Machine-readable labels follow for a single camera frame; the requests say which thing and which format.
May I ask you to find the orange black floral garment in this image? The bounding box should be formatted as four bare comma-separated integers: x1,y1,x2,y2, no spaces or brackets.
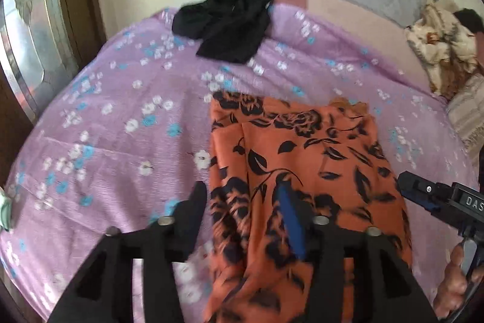
205,91,412,322

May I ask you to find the right hand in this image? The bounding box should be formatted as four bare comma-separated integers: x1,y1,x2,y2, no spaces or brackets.
433,244,469,318

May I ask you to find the striped floral cushion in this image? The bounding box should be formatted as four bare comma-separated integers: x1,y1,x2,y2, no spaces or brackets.
446,74,484,161

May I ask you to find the white crumpled cloth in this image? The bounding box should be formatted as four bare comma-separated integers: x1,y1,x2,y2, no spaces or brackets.
0,185,16,231

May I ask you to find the purple floral bed sheet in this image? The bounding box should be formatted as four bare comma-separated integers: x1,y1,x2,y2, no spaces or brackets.
1,8,477,318

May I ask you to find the cream brown floral cloth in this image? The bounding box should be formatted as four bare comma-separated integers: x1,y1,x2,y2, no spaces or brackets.
404,0,479,101

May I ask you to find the pink quilted mattress cover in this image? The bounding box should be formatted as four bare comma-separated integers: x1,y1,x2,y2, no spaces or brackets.
258,0,446,112

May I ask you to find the black cloth on headboard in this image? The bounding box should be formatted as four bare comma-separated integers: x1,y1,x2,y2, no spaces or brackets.
454,8,484,34

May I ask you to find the black crumpled garment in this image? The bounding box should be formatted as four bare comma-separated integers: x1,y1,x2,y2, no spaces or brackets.
172,0,274,65

